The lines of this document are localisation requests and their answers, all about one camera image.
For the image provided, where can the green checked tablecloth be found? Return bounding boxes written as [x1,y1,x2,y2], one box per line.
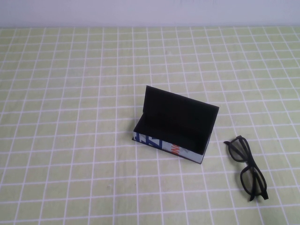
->
[0,26,300,225]

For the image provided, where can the black framed glasses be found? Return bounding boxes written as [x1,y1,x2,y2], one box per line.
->
[223,135,270,202]

